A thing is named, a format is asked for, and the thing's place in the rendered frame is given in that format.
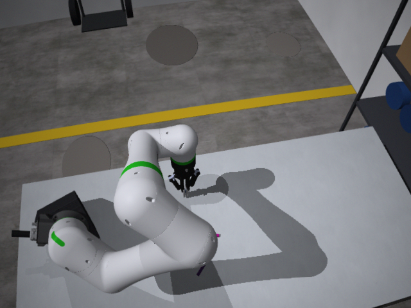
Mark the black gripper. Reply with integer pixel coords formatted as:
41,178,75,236
168,168,200,197

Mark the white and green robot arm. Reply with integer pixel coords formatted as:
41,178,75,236
12,124,218,294

